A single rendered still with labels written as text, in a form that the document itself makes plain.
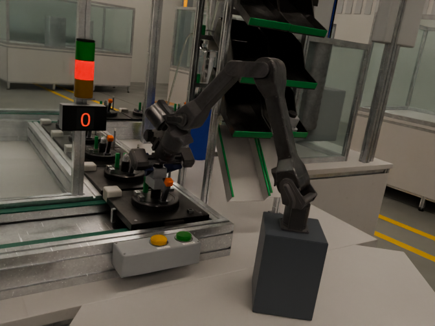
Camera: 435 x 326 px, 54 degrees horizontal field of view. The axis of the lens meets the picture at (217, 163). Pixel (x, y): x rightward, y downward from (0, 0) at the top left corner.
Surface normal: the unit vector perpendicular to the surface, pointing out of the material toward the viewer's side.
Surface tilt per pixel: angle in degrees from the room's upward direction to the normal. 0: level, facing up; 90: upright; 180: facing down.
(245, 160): 45
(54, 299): 0
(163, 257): 90
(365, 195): 90
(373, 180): 90
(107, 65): 90
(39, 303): 0
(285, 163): 63
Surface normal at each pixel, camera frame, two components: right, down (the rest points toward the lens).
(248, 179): 0.36, -0.47
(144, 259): 0.53, 0.29
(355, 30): -0.75, 0.09
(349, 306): 0.12, -0.95
